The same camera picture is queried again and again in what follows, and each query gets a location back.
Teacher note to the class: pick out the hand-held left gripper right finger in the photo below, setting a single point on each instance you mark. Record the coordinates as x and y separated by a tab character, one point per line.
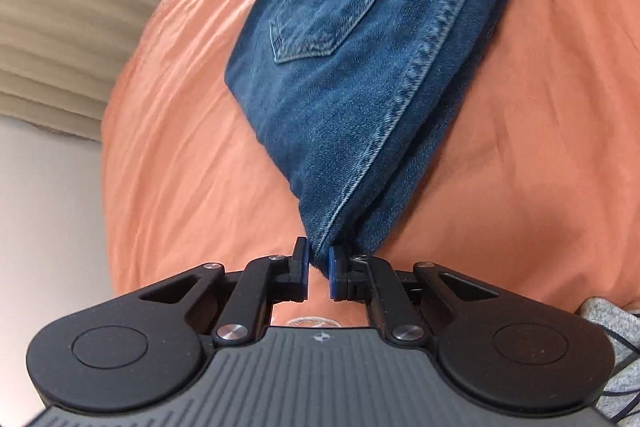
333	272

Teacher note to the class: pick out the blue denim pants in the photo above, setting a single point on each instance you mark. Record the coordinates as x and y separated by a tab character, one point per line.
360	82

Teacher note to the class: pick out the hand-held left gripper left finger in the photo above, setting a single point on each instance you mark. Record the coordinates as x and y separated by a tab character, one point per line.
300	269

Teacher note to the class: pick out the orange bed sheet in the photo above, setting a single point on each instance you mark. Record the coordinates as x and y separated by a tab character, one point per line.
190	147

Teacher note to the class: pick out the person's grey striped shirt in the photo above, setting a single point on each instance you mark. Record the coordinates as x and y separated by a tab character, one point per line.
615	357

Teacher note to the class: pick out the beige pleated curtain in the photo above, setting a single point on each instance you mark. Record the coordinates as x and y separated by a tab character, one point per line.
75	22

